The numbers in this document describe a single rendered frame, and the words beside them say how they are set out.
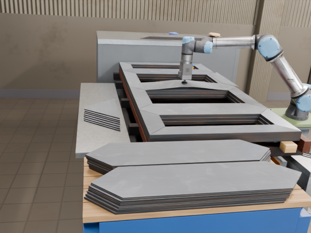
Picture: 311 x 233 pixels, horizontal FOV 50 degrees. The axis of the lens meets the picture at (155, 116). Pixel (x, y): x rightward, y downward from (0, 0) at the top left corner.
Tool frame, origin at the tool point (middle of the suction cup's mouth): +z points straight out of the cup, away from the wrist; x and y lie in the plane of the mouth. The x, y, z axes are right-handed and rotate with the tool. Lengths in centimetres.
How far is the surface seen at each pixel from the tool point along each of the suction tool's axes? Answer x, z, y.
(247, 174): -8, 3, 111
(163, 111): -25, 1, 48
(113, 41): -41, -16, -82
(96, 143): -60, 12, 60
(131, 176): -51, 3, 108
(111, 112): -51, 8, 28
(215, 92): 19.2, 2.4, 9.3
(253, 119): 23, 4, 55
